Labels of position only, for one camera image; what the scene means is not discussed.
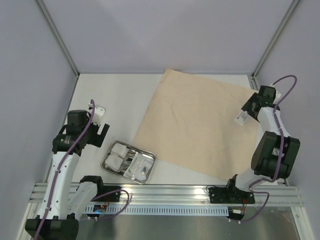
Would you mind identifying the white suture packet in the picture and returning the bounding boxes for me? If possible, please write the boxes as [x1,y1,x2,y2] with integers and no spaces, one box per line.
[234,111,250,126]

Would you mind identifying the white gauze pad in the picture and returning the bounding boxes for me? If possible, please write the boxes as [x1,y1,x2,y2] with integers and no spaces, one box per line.
[111,143,129,158]
[104,154,123,172]

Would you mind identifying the stainless steel tray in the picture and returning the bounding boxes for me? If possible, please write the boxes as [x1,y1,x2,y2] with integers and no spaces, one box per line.
[100,140,156,185]

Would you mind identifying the long steel hemostat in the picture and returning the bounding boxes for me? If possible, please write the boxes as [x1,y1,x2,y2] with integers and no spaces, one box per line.
[126,149,138,159]

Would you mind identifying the steel hemostat forceps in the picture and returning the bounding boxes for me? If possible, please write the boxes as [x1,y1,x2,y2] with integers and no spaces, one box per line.
[119,161,132,173]

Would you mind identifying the clear blister packet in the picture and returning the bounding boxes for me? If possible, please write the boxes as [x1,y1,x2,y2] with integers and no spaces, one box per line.
[123,153,145,180]
[137,158,154,182]

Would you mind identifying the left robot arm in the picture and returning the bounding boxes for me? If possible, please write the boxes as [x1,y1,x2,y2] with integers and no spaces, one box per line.
[24,104,110,240]

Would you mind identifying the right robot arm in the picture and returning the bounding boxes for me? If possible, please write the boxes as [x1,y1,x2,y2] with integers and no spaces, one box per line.
[225,85,301,203]

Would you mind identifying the beige cloth drape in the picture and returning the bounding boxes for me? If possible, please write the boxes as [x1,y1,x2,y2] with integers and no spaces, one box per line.
[133,69,259,181]

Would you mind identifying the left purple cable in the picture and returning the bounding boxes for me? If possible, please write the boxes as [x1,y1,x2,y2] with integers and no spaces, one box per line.
[32,99,132,240]

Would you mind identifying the purple cable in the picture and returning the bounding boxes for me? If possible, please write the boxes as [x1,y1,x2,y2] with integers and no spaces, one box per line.
[228,74,298,223]
[32,99,132,240]

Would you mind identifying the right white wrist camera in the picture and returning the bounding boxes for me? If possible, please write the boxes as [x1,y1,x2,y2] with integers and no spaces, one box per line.
[269,84,281,105]

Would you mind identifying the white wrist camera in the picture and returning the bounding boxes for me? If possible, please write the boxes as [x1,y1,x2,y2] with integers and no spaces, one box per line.
[88,102,106,127]
[269,84,281,105]

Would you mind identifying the right aluminium frame post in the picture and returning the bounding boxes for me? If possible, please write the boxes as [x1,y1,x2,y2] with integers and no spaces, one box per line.
[251,0,303,80]

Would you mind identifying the aluminium frame post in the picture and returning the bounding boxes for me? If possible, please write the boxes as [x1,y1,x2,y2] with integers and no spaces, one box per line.
[34,0,80,80]
[251,0,303,80]

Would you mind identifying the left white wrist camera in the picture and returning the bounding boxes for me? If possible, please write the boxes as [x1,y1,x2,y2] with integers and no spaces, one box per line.
[88,102,106,127]

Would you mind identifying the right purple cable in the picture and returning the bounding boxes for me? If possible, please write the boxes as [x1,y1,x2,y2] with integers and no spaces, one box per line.
[228,74,298,223]

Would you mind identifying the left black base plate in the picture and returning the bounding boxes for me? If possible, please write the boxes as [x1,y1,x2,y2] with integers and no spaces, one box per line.
[90,185,122,203]

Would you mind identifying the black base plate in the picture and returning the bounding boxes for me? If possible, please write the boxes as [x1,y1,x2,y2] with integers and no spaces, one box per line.
[205,185,256,204]
[90,185,122,203]

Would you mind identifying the slotted grey cable duct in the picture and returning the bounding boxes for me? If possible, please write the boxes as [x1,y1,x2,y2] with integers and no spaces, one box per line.
[84,204,229,217]

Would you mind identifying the aluminium mounting rail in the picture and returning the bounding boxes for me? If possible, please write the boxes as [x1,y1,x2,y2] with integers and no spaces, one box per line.
[29,182,305,208]

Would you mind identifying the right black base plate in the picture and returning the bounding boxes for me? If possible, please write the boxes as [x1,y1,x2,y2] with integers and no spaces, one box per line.
[205,185,256,204]

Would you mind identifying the left aluminium frame post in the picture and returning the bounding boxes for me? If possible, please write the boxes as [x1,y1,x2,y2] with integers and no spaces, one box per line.
[34,0,80,80]

